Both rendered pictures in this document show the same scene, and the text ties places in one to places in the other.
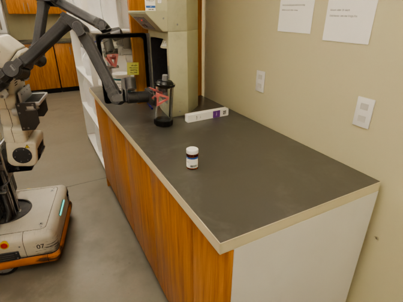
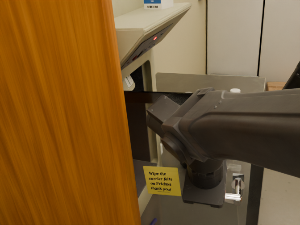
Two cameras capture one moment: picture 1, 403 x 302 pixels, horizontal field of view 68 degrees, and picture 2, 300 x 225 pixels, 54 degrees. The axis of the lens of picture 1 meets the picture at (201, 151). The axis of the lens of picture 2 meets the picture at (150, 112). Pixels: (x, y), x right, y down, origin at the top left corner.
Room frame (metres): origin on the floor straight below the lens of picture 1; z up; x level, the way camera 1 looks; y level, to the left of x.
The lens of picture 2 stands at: (2.22, 0.81, 1.60)
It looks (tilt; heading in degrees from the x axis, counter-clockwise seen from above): 26 degrees down; 232
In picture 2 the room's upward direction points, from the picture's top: 5 degrees counter-clockwise
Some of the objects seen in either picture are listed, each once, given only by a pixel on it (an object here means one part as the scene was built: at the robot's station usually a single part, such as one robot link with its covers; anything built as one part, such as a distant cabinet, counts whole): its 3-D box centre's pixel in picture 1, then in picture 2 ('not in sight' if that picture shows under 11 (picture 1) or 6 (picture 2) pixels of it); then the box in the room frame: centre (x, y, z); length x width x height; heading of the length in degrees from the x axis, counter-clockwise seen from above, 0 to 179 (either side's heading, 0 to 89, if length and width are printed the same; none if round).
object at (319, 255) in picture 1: (184, 186); not in sight; (1.71, 0.11, 0.45); 2.05 x 0.67 x 0.90; 28
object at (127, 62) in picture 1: (125, 68); (185, 180); (1.87, 0.47, 1.19); 0.30 x 0.01 x 0.40; 123
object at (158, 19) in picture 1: (146, 20); (149, 36); (1.80, 0.30, 1.46); 0.32 x 0.11 x 0.10; 28
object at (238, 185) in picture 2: not in sight; (219, 191); (1.86, 0.54, 1.20); 0.10 x 0.05 x 0.03; 123
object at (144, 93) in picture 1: (144, 96); not in sight; (1.51, 0.30, 1.11); 0.10 x 0.07 x 0.07; 27
